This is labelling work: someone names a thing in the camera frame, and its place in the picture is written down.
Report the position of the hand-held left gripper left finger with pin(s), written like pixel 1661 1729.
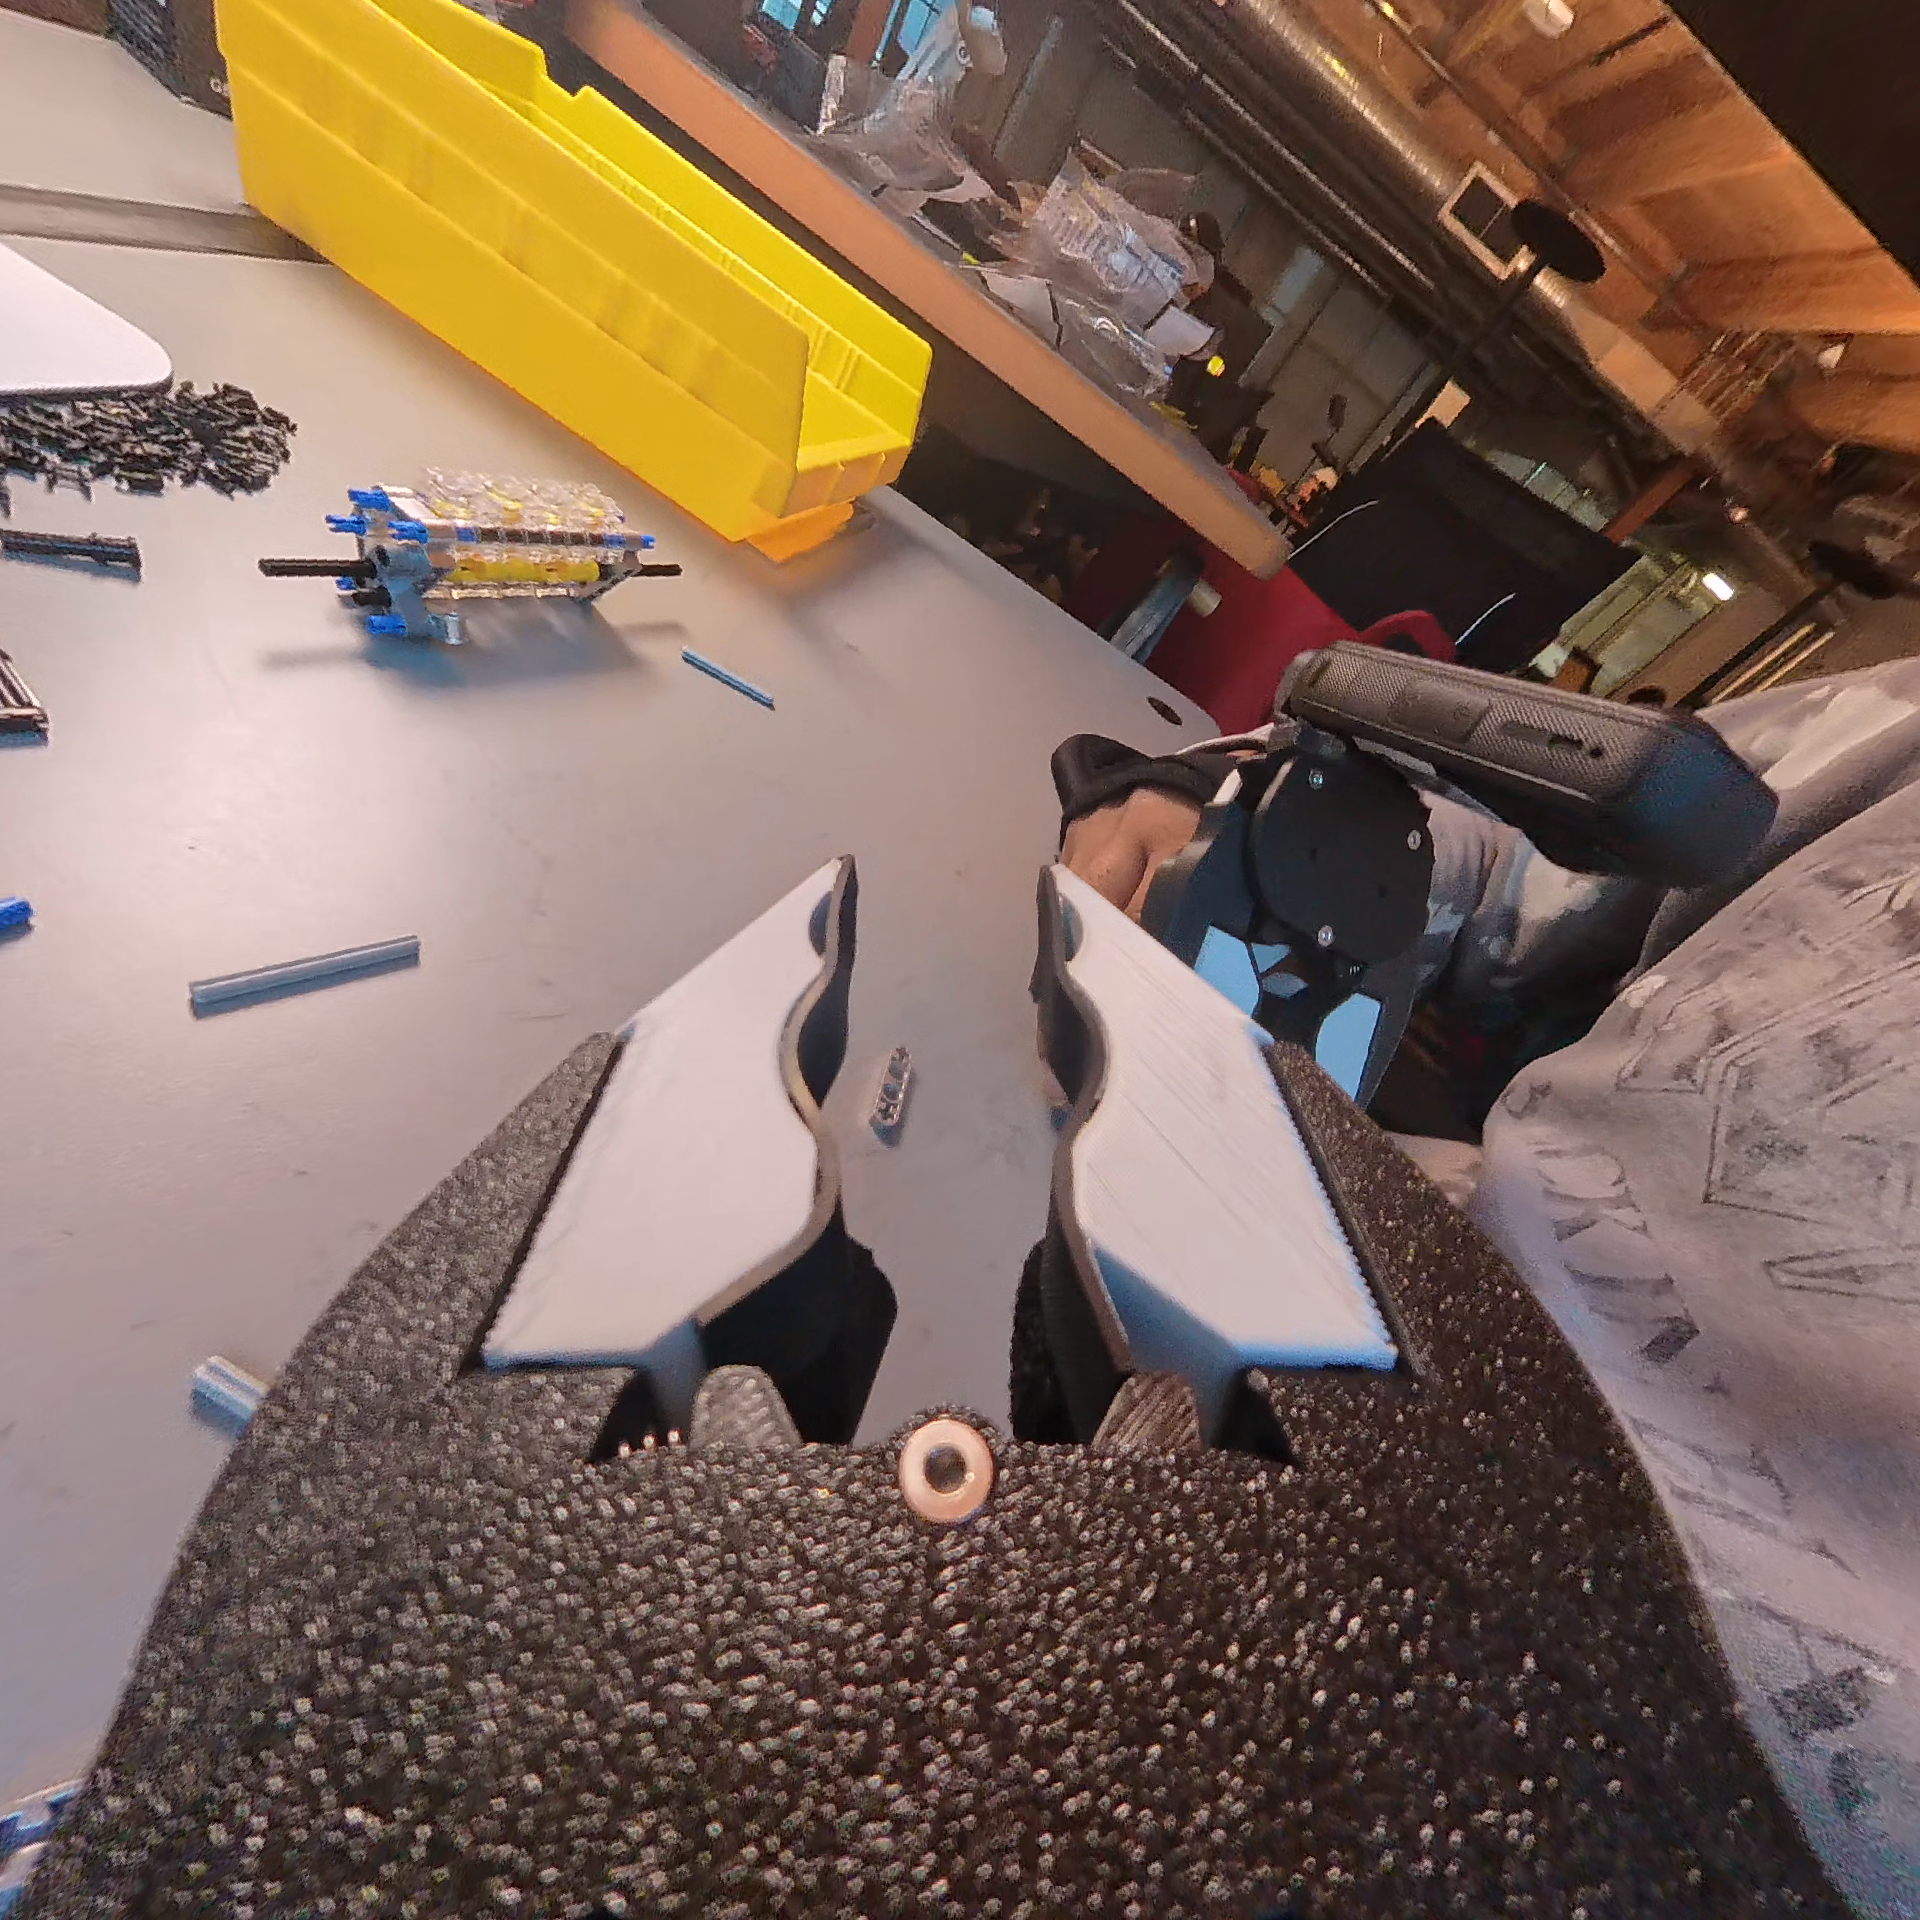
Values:
pixel 676 1187

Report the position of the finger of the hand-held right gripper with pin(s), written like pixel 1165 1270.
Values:
pixel 1226 977
pixel 1348 1036

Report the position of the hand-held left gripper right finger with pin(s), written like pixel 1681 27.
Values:
pixel 1218 1187

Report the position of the short grey holed beam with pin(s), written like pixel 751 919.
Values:
pixel 893 1094

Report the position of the person's right forearm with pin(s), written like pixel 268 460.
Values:
pixel 1547 931

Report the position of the grey desk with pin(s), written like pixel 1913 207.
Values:
pixel 452 812

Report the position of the person's right hand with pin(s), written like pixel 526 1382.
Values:
pixel 1135 851

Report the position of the red cabinet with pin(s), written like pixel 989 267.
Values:
pixel 1293 645

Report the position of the thin grey axle rod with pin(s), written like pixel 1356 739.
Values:
pixel 727 679
pixel 300 977

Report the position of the grey double-loop brick connector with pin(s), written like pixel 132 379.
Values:
pixel 228 1390

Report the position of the black round lamp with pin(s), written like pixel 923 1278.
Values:
pixel 1553 241

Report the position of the small yellow parts bin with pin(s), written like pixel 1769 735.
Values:
pixel 796 532

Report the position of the yellow and clear brick model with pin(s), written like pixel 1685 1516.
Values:
pixel 481 557

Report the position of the clear plastic bags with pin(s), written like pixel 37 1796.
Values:
pixel 1083 241

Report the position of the light wooden beam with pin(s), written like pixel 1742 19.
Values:
pixel 961 301

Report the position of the pile of blue brick pieces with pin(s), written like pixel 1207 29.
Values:
pixel 151 435

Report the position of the large yellow parts bin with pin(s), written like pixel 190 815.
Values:
pixel 541 241

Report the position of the white paper sheet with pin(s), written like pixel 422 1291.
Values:
pixel 61 325

